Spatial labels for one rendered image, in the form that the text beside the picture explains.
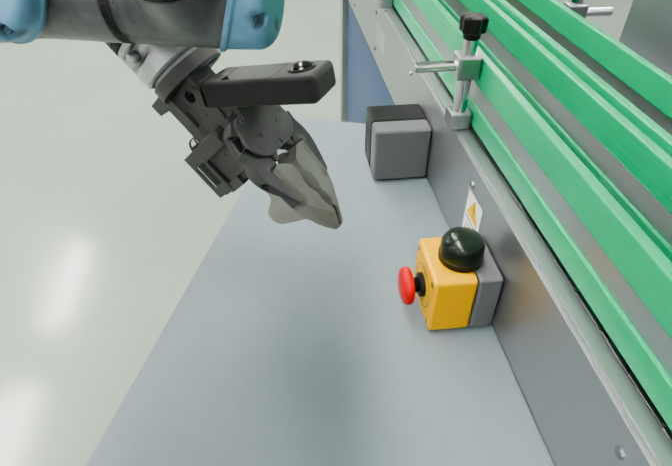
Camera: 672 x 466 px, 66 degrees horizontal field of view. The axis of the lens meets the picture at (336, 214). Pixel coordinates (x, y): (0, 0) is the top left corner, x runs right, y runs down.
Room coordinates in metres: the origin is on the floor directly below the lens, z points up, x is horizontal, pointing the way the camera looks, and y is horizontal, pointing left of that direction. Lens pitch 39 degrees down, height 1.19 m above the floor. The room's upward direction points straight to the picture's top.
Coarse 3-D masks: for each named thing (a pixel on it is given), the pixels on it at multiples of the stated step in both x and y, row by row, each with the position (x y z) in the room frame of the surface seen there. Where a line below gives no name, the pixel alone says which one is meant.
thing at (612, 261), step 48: (432, 0) 0.76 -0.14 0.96; (432, 48) 0.73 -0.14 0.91; (480, 48) 0.57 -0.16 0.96; (480, 96) 0.54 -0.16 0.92; (528, 144) 0.41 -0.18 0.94; (528, 192) 0.38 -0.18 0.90; (576, 192) 0.32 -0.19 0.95; (576, 240) 0.30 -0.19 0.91; (624, 240) 0.26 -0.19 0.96; (624, 288) 0.24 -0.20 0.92; (624, 336) 0.22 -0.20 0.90
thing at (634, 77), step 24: (528, 0) 0.83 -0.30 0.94; (552, 0) 0.76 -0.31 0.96; (552, 24) 0.74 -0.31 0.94; (576, 24) 0.68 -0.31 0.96; (576, 48) 0.67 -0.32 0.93; (600, 48) 0.61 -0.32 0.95; (624, 48) 0.57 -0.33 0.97; (600, 72) 0.60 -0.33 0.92; (624, 72) 0.56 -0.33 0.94; (648, 72) 0.52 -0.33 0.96; (624, 96) 0.55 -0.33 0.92; (648, 96) 0.51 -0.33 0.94
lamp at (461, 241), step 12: (456, 228) 0.39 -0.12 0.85; (468, 228) 0.39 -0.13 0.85; (444, 240) 0.38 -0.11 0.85; (456, 240) 0.37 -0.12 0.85; (468, 240) 0.37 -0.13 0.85; (480, 240) 0.37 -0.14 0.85; (444, 252) 0.37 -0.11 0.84; (456, 252) 0.36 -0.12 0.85; (468, 252) 0.36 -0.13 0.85; (480, 252) 0.36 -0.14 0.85; (444, 264) 0.36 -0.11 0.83; (456, 264) 0.36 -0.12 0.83; (468, 264) 0.36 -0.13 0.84; (480, 264) 0.36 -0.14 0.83
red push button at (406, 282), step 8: (400, 272) 0.38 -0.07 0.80; (408, 272) 0.37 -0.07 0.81; (400, 280) 0.37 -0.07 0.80; (408, 280) 0.36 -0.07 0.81; (416, 280) 0.37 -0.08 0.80; (400, 288) 0.37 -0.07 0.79; (408, 288) 0.36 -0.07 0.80; (416, 288) 0.36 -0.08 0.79; (400, 296) 0.37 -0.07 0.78; (408, 296) 0.35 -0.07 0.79; (408, 304) 0.35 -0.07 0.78
